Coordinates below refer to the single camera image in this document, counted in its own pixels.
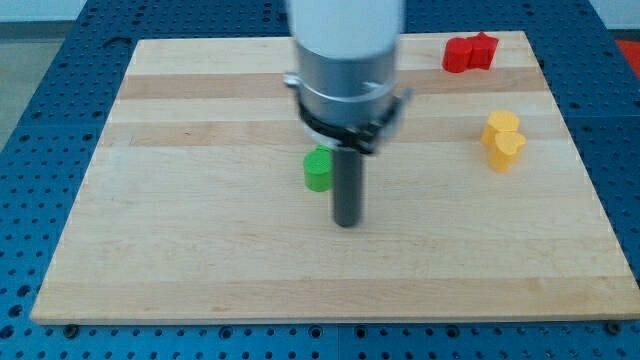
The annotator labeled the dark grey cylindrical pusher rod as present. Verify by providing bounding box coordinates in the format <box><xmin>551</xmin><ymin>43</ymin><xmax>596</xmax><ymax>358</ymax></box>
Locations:
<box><xmin>331</xmin><ymin>149</ymin><xmax>363</xmax><ymax>228</ymax></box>

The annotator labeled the green circle block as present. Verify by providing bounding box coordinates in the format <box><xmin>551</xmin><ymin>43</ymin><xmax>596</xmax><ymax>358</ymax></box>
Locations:
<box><xmin>303</xmin><ymin>149</ymin><xmax>332</xmax><ymax>192</ymax></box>

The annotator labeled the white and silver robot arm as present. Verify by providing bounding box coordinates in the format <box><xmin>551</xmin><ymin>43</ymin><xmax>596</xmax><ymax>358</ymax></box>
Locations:
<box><xmin>284</xmin><ymin>0</ymin><xmax>411</xmax><ymax>227</ymax></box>

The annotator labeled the red star block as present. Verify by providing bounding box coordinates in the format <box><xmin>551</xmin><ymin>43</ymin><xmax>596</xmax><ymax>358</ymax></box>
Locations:
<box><xmin>466</xmin><ymin>32</ymin><xmax>499</xmax><ymax>70</ymax></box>

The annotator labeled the wooden board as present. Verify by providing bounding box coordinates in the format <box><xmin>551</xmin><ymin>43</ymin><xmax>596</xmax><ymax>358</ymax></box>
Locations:
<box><xmin>31</xmin><ymin>31</ymin><xmax>639</xmax><ymax>325</ymax></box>

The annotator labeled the yellow heart block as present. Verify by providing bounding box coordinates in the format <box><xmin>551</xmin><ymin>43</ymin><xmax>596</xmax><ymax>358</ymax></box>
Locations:
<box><xmin>488</xmin><ymin>132</ymin><xmax>527</xmax><ymax>173</ymax></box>

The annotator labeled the yellow pentagon block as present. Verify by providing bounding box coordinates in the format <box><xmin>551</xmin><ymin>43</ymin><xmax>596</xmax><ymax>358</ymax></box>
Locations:
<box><xmin>481</xmin><ymin>110</ymin><xmax>520</xmax><ymax>147</ymax></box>

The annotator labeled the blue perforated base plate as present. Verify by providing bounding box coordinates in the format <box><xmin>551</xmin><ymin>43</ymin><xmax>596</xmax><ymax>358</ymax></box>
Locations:
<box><xmin>1</xmin><ymin>0</ymin><xmax>639</xmax><ymax>359</ymax></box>

